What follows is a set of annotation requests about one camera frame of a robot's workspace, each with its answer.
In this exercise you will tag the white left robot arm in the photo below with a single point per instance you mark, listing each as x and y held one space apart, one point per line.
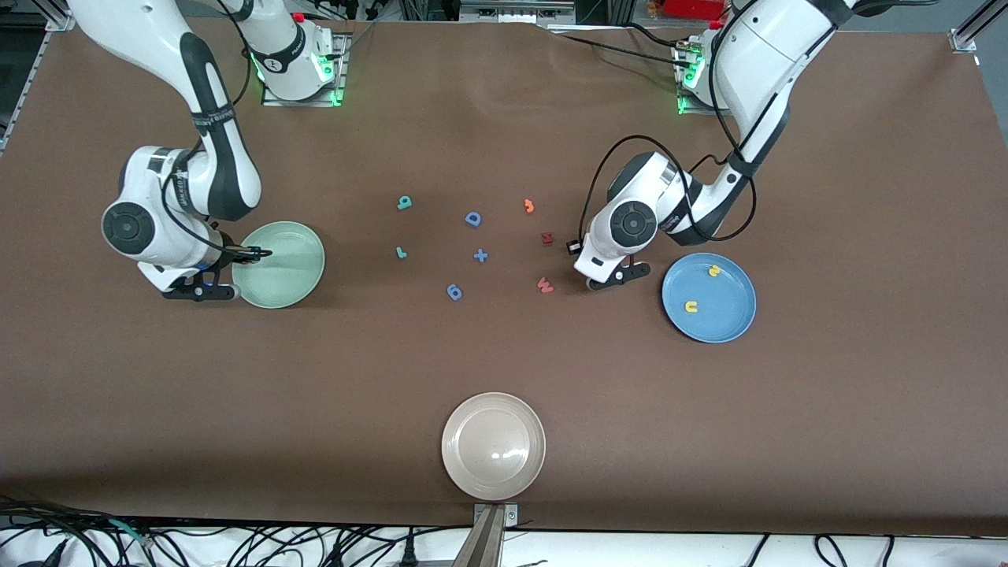
772 47

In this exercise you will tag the aluminium frame post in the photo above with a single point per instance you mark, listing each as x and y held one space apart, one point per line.
972 27
55 21

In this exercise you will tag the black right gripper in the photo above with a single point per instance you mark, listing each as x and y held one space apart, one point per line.
228 253

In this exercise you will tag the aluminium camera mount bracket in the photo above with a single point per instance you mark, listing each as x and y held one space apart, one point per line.
488 535

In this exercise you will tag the black power plug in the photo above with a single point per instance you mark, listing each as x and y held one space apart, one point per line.
409 555

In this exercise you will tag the blue foam letter D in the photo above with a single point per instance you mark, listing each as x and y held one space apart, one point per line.
468 219

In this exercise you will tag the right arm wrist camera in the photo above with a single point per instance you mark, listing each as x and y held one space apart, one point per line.
197 291

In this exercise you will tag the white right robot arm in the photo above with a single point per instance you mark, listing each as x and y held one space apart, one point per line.
134 47

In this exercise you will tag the red box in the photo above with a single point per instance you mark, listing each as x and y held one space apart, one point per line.
697 8

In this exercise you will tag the beige plate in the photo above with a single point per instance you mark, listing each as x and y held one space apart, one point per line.
493 446

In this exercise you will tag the pink foam letter W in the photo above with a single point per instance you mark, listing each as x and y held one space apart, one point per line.
543 282

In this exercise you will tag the blue foam number six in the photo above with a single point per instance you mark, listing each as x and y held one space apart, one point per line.
450 291

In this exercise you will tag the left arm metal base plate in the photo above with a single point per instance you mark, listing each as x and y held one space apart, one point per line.
682 109

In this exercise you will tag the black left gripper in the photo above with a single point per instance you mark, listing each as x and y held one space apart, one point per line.
572 242

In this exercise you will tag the silver frame rail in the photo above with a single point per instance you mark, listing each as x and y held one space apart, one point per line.
512 12

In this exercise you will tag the pale green plate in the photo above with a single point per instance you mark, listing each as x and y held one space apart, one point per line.
291 272

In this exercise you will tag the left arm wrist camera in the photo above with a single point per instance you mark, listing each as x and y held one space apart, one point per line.
622 276

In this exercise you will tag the brown table cover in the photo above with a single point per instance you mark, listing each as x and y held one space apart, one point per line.
157 394

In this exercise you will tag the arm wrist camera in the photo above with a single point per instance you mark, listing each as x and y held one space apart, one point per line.
622 276
197 291

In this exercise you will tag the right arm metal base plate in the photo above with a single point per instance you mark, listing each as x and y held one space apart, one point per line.
342 71

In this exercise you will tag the blue plate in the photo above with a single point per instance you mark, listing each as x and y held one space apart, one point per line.
724 315

